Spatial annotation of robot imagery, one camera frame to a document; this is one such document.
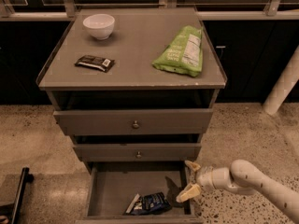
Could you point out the black snack bar wrapper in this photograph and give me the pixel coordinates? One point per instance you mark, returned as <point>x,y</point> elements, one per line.
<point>94,62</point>

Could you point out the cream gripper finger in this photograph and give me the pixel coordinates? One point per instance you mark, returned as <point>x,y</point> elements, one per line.
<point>190,191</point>
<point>193,166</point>

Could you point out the metal railing frame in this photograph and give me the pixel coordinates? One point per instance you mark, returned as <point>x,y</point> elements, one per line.
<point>208,10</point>

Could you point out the drawer metal knob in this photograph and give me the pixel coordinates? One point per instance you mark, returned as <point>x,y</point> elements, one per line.
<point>138,155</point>
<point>135,124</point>

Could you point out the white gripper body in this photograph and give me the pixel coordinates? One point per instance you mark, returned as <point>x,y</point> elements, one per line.
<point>206,176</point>

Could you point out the top drawer metal knob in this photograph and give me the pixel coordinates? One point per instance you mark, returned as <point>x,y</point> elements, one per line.
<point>135,124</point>

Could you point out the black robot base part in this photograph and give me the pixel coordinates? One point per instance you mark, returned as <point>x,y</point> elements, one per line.
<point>10,211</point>

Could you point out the bottom grey open drawer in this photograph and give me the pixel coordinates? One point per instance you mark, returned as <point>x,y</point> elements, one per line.
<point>115,184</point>

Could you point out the middle drawer metal knob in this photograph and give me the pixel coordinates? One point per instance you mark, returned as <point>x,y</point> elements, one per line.
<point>138,155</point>

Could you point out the top grey drawer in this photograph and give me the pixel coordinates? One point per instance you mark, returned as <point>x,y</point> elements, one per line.
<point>119,122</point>

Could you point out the grey drawer cabinet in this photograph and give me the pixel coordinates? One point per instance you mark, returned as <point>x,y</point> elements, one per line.
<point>140,36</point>

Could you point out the green chip bag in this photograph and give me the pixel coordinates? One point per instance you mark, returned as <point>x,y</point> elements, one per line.
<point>184,55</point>

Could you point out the blue chip bag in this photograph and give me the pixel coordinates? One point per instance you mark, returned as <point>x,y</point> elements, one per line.
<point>155,203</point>

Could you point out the white ceramic bowl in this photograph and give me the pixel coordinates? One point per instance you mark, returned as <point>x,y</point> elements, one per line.
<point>99,26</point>

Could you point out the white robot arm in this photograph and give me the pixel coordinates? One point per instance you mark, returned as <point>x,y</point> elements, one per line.
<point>242,177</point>

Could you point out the middle grey drawer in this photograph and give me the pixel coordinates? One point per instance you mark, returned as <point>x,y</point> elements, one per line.
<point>127,152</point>

